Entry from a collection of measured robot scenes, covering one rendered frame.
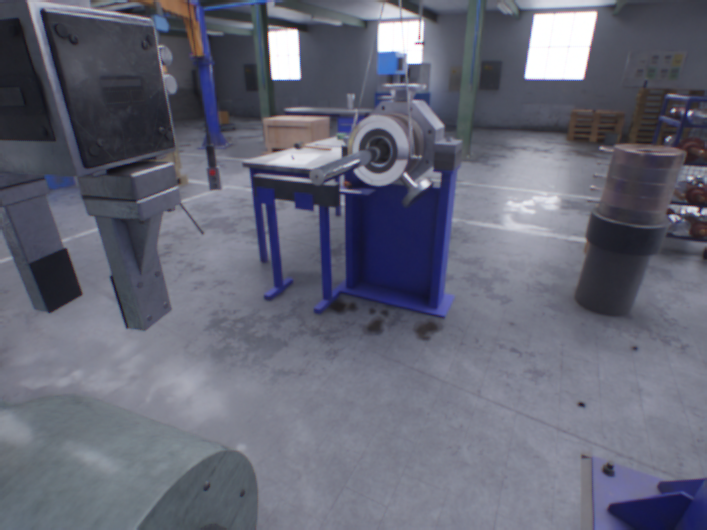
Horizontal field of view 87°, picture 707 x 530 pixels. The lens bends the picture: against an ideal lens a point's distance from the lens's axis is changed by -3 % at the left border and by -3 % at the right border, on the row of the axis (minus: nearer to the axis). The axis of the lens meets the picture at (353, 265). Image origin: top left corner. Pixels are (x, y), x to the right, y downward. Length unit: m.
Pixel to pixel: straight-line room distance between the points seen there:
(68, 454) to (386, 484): 1.43
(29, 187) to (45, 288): 0.12
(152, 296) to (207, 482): 0.21
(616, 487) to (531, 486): 0.32
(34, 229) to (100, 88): 0.23
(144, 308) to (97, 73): 0.24
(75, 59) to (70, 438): 0.33
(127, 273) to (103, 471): 0.19
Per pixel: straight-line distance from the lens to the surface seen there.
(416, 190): 2.07
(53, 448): 0.46
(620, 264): 2.97
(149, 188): 0.42
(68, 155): 0.40
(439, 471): 1.82
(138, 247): 0.47
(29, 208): 0.59
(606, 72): 13.80
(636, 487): 2.01
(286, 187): 2.56
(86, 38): 0.42
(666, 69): 13.93
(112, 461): 0.43
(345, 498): 1.72
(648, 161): 2.79
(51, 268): 0.60
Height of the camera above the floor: 1.45
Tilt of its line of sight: 26 degrees down
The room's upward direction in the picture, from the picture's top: straight up
